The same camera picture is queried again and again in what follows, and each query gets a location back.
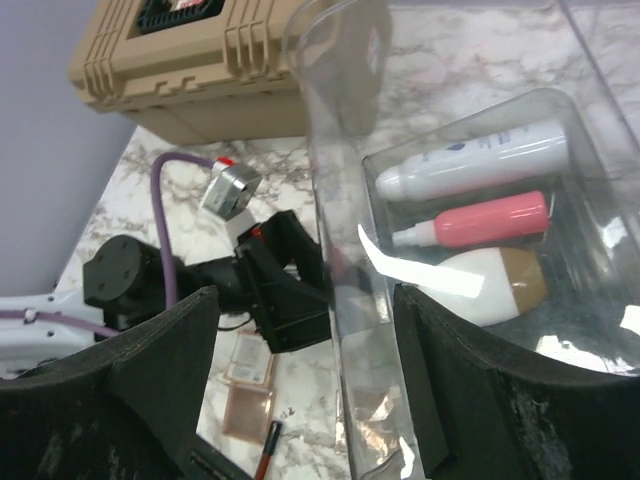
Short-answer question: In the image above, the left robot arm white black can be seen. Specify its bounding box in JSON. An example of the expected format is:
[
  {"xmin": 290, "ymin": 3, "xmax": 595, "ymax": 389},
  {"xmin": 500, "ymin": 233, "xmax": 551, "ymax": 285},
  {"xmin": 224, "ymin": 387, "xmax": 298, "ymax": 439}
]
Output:
[{"xmin": 1, "ymin": 211, "xmax": 331, "ymax": 379}]

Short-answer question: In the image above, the tan plastic toolbox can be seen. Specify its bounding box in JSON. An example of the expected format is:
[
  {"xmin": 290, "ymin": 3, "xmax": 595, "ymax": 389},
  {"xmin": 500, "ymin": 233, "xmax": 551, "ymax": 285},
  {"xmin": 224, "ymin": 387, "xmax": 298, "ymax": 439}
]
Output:
[{"xmin": 69, "ymin": 1, "xmax": 392, "ymax": 146}]

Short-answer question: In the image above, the pink tube with white cap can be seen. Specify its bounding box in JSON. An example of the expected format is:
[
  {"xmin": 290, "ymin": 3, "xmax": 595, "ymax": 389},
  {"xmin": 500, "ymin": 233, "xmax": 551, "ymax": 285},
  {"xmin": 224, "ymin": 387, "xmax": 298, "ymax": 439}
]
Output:
[{"xmin": 392, "ymin": 191, "xmax": 550, "ymax": 248}]

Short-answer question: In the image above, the dark red lip pencil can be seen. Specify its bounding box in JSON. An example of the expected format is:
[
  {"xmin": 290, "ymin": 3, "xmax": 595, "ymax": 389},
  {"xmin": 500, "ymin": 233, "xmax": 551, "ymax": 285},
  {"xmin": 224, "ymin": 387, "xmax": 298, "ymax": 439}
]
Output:
[{"xmin": 254, "ymin": 420, "xmax": 283, "ymax": 480}]

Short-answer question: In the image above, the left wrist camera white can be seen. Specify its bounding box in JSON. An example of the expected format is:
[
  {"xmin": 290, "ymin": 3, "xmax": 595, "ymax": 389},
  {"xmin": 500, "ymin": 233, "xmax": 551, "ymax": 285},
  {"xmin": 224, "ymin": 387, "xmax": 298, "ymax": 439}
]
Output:
[{"xmin": 200, "ymin": 157, "xmax": 262, "ymax": 246}]

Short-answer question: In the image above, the labelled compact box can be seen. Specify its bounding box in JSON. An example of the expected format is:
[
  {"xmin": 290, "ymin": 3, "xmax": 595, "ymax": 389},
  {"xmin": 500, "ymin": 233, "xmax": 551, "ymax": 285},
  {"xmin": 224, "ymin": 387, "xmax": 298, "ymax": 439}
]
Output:
[{"xmin": 224, "ymin": 330, "xmax": 277, "ymax": 388}]

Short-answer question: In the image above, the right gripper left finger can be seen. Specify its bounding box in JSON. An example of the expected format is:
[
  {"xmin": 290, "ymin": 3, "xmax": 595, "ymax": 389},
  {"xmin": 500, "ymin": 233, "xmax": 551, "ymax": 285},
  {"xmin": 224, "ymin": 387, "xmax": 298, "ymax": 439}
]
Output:
[{"xmin": 1, "ymin": 287, "xmax": 219, "ymax": 479}]

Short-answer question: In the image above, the rose gold clear compact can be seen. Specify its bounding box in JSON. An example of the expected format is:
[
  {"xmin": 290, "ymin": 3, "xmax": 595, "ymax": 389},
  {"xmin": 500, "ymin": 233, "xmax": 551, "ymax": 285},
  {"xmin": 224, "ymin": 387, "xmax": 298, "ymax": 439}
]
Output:
[{"xmin": 223, "ymin": 383, "xmax": 275, "ymax": 444}]

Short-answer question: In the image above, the clear acrylic makeup organizer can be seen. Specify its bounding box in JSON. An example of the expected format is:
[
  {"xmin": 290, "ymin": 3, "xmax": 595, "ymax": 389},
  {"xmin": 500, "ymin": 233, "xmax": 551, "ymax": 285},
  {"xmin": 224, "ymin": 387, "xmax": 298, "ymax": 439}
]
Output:
[{"xmin": 284, "ymin": 1, "xmax": 639, "ymax": 479}]

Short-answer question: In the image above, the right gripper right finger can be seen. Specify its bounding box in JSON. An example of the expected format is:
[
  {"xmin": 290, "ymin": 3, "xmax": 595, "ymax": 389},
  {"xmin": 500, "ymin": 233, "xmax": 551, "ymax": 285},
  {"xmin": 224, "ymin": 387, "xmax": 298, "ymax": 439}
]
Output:
[{"xmin": 393, "ymin": 285, "xmax": 639, "ymax": 479}]

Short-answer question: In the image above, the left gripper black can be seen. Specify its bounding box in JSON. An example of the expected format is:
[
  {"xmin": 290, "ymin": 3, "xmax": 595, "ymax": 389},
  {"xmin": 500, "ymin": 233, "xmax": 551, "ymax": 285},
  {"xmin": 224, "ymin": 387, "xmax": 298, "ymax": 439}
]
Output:
[{"xmin": 236, "ymin": 210, "xmax": 331, "ymax": 354}]

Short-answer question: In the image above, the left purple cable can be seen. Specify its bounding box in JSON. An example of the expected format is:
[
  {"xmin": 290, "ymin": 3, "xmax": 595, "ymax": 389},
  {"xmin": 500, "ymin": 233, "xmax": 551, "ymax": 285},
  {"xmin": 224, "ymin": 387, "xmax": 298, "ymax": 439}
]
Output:
[{"xmin": 0, "ymin": 152, "xmax": 216, "ymax": 341}]

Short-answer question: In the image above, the white egg-shaped sponge case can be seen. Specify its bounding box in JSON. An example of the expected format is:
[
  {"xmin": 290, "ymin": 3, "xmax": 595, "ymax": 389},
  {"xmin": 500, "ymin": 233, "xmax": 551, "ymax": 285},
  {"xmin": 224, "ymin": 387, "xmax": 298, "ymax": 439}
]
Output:
[{"xmin": 418, "ymin": 247, "xmax": 549, "ymax": 327}]

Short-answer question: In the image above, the white spray bottle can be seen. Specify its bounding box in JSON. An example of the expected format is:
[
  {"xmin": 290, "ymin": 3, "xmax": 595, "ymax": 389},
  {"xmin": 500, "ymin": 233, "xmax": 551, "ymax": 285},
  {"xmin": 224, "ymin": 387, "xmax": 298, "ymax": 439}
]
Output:
[{"xmin": 375, "ymin": 120, "xmax": 569, "ymax": 201}]

